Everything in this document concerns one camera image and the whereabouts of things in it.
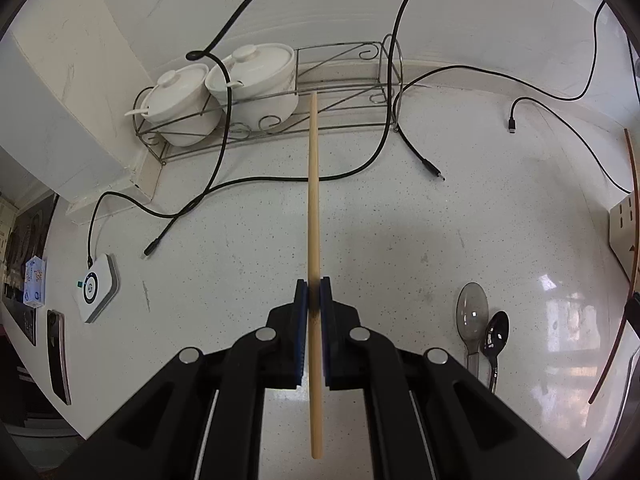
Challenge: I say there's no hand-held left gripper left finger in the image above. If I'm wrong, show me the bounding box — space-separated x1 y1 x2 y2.
55 280 308 480

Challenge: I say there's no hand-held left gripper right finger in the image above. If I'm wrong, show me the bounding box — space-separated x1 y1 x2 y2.
322 277 591 480

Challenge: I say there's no light wooden chopstick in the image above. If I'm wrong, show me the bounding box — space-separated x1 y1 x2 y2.
306 92 325 461

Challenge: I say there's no silver metal spoon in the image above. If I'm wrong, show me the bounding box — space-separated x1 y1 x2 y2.
456 282 491 381

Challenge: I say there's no black plastic spoon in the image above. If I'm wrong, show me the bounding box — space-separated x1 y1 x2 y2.
480 311 511 395

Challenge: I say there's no beige plastic utensil holder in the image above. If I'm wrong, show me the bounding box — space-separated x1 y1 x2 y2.
607 195 640 281

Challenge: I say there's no dark brown chopstick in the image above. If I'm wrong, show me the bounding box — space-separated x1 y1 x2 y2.
587 128 640 406

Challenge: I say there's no black smartphone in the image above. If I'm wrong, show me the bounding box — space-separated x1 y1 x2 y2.
46 309 72 407

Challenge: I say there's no white lidded ceramic pot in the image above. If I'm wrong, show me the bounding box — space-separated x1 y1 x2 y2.
125 64 223 147
205 43 300 131

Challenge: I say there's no blue white small box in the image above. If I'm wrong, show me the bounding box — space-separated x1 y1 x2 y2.
22 256 48 307

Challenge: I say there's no black cooktop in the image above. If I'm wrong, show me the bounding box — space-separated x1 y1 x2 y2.
0 192 60 346

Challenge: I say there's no black charging cable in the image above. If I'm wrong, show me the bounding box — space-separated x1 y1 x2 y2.
507 97 633 195
392 0 608 181
144 0 436 257
87 0 311 268

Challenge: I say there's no metal wire rack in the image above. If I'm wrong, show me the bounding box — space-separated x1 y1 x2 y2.
132 35 405 165

